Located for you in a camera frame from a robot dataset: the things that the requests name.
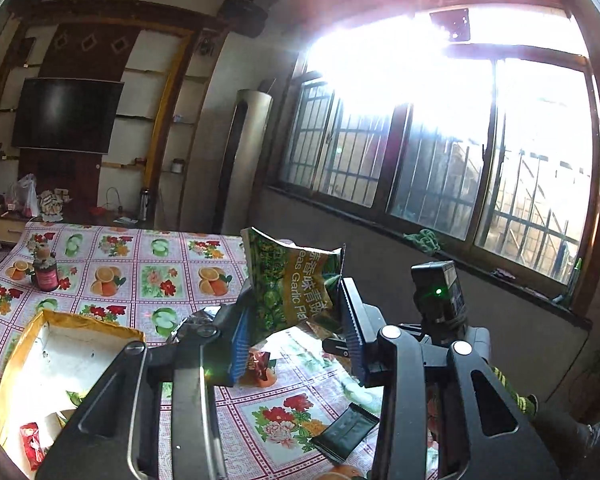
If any green and yellow pea packet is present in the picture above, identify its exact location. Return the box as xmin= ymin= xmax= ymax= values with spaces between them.
xmin=241 ymin=226 xmax=347 ymax=348

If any green cloth on windowsill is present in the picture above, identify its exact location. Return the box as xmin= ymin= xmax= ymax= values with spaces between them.
xmin=404 ymin=228 xmax=445 ymax=255

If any dark green snack packet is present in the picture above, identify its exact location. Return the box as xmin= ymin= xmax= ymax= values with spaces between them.
xmin=311 ymin=402 xmax=381 ymax=462

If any black flat television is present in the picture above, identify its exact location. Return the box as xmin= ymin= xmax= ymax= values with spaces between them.
xmin=11 ymin=77 xmax=126 ymax=156

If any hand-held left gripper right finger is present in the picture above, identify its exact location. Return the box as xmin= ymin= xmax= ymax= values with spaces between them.
xmin=337 ymin=276 xmax=563 ymax=480

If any barred window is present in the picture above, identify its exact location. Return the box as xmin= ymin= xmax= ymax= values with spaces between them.
xmin=267 ymin=2 xmax=600 ymax=311

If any black wall speaker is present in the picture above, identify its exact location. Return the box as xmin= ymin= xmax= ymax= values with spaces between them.
xmin=221 ymin=0 xmax=269 ymax=39

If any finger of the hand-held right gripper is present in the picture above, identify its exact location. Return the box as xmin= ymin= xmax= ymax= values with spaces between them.
xmin=322 ymin=335 xmax=353 ymax=361

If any person's right hand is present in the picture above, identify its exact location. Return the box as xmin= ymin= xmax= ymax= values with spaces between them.
xmin=490 ymin=362 xmax=539 ymax=417

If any yellow and white cardboard box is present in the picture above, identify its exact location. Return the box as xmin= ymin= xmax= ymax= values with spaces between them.
xmin=0 ymin=309 xmax=147 ymax=468

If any dark red snack packet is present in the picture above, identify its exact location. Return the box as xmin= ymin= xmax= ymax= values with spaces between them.
xmin=244 ymin=349 xmax=277 ymax=387

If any red figure print packet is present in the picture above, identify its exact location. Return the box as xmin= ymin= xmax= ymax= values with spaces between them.
xmin=19 ymin=421 xmax=47 ymax=465

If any white plastic bag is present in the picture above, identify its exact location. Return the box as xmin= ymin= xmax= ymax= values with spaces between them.
xmin=9 ymin=173 xmax=40 ymax=217

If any patterned bag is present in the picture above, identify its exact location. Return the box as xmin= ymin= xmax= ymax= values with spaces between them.
xmin=39 ymin=187 xmax=73 ymax=223

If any fruit print tablecloth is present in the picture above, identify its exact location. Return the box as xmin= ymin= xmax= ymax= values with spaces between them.
xmin=0 ymin=217 xmax=386 ymax=480

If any dark red jar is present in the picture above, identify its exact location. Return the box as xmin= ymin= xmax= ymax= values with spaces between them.
xmin=31 ymin=241 xmax=61 ymax=292

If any tall standing air conditioner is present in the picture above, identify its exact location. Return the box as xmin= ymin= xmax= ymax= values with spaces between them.
xmin=219 ymin=88 xmax=274 ymax=237

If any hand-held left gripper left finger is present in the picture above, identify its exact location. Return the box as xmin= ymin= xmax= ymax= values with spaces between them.
xmin=35 ymin=302 xmax=255 ymax=480

